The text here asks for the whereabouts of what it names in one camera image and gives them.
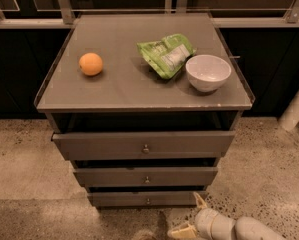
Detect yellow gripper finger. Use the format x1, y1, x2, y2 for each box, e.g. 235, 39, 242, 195
167, 222, 198, 239
193, 192, 207, 209

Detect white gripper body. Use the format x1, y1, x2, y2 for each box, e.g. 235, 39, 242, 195
195, 208, 236, 240

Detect grey bottom drawer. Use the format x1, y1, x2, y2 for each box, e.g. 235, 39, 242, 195
88, 191, 196, 207

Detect grey drawer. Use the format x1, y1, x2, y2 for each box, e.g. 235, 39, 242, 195
88, 191, 196, 207
52, 131, 235, 160
74, 167, 218, 187

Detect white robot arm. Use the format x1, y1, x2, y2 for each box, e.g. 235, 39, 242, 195
168, 192, 287, 240

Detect grey middle drawer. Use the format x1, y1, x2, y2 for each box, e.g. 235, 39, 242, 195
74, 167, 218, 187

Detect grey top drawer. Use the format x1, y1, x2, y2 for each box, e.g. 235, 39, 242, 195
52, 131, 235, 160

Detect grey drawer cabinet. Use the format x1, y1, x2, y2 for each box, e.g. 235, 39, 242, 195
35, 14, 254, 195

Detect white bowl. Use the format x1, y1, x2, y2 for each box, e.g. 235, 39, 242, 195
185, 55, 232, 92

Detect white pillar leg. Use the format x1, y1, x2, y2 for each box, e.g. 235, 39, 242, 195
278, 90, 299, 131

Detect green snack bag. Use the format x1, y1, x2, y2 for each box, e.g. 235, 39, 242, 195
137, 34, 196, 80

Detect orange fruit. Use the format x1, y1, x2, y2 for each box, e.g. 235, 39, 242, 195
79, 53, 103, 76

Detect metal railing frame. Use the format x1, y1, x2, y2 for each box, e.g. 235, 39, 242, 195
0, 0, 299, 29

